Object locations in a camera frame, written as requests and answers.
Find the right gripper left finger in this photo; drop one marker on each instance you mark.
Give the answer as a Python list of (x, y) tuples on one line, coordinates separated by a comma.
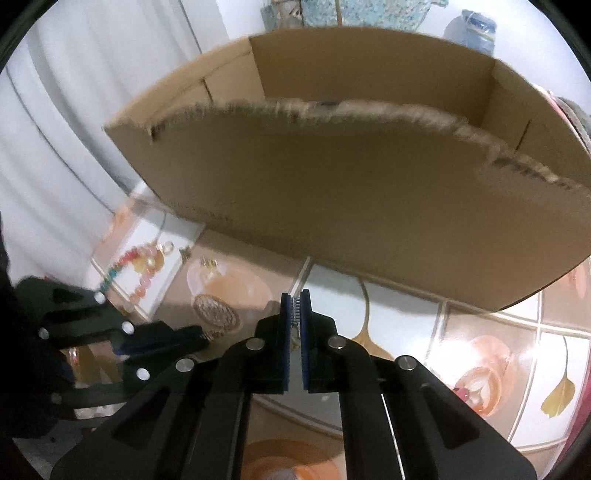
[(189, 424)]

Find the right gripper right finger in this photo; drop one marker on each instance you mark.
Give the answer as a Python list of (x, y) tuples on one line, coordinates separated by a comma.
[(399, 421)]

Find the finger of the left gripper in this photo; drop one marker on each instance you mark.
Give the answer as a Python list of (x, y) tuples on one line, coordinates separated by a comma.
[(158, 340), (67, 313)]

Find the gold crystal pendant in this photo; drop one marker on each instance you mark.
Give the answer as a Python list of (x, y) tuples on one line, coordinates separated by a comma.
[(208, 265)]

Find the gold butterfly clasp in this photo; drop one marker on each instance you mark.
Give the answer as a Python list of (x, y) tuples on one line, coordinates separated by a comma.
[(295, 323)]

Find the patterned tile tablecloth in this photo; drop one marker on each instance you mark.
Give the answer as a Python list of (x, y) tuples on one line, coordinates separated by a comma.
[(525, 370)]

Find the white curtain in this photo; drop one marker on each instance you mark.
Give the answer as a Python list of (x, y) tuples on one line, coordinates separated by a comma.
[(62, 179)]

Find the brown cardboard box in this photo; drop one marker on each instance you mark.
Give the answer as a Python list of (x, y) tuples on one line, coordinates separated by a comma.
[(404, 157)]

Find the teal floral cloth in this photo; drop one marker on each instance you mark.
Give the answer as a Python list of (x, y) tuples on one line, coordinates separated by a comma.
[(403, 15)]

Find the pink floral blanket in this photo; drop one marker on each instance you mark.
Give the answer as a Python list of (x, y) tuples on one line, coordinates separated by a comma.
[(572, 114)]

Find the blue water jug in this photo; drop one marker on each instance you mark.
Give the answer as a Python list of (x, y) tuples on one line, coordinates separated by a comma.
[(474, 31)]

